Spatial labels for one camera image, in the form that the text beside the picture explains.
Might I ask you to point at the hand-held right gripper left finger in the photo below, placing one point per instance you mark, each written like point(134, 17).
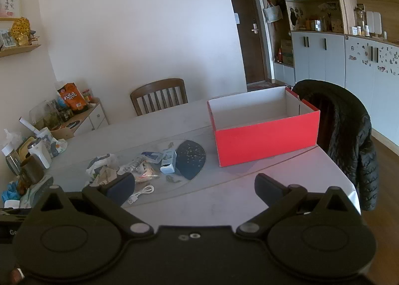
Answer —
point(121, 190)

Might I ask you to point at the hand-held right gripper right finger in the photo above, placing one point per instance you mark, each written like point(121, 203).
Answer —
point(266, 190)

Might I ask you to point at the beige hamster toy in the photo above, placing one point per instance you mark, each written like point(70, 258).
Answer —
point(146, 175)

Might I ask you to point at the grey white plastic bag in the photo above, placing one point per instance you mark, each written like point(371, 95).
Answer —
point(99, 163)

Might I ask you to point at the blue and white packet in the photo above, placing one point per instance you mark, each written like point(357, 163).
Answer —
point(151, 156)

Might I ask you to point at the red cardboard box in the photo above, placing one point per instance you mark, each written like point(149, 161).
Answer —
point(265, 141)

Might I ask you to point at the small white blue box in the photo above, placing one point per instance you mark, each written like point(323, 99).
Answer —
point(168, 161)

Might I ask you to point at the white desktop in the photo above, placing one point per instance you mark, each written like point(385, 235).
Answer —
point(218, 197)

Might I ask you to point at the blue plastic bag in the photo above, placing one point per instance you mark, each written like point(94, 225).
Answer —
point(9, 193)

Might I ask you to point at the dark green mug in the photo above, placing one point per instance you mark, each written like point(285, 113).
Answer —
point(31, 172)

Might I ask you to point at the clear water bottle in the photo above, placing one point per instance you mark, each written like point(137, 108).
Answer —
point(11, 158)

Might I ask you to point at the white side cabinet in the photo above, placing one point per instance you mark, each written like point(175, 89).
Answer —
point(96, 119)

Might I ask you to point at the white patterned bag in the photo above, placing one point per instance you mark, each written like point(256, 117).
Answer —
point(58, 147)

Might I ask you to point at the white electric kettle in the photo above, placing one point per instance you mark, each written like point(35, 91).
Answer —
point(40, 154)

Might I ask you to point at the red lidded jar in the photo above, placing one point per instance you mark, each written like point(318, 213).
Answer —
point(87, 95)

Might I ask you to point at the orange snack bag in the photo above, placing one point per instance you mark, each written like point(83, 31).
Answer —
point(73, 97)

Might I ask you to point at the black puffer jacket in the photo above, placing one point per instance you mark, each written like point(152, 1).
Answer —
point(346, 122)

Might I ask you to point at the patterned door rug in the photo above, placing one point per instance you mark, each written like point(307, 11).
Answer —
point(258, 86)

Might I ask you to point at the large glass jar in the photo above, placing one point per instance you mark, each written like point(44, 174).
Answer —
point(46, 115)

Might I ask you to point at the brown wooden chair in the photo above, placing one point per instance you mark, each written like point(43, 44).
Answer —
point(156, 85)

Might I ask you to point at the brown cardboard carton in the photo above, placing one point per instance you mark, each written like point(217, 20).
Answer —
point(286, 51)

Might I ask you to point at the grey tote bag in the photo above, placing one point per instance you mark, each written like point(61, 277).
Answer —
point(272, 13)

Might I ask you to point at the dark brown door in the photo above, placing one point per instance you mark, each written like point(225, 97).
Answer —
point(243, 7)

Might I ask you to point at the golden ornament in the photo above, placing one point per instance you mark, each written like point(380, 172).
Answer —
point(21, 30)

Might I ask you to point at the white and wood wall cabinet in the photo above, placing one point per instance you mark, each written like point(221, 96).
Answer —
point(324, 54)

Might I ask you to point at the wooden wall shelf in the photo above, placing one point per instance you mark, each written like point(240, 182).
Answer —
point(18, 50)

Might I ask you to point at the small photo frame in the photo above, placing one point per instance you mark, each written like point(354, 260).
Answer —
point(7, 38)

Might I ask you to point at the framed wall picture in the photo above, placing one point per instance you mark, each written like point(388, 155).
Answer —
point(9, 7)

